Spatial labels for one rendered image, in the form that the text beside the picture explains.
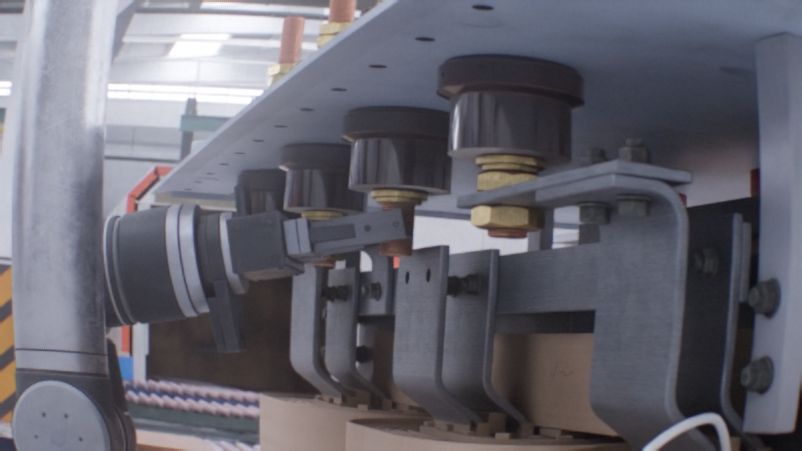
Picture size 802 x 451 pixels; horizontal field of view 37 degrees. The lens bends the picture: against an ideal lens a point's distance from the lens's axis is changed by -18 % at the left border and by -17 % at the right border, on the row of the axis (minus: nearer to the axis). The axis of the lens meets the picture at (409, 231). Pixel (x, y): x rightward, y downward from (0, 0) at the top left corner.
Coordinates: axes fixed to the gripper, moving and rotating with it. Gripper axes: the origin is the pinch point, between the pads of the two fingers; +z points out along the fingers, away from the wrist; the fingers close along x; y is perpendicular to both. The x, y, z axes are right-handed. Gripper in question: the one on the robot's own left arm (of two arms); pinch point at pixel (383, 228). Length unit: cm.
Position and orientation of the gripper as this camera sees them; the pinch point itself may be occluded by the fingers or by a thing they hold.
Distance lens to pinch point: 125.5
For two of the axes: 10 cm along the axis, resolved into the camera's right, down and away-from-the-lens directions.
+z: 9.9, -1.6, -0.3
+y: -1.5, -9.8, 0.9
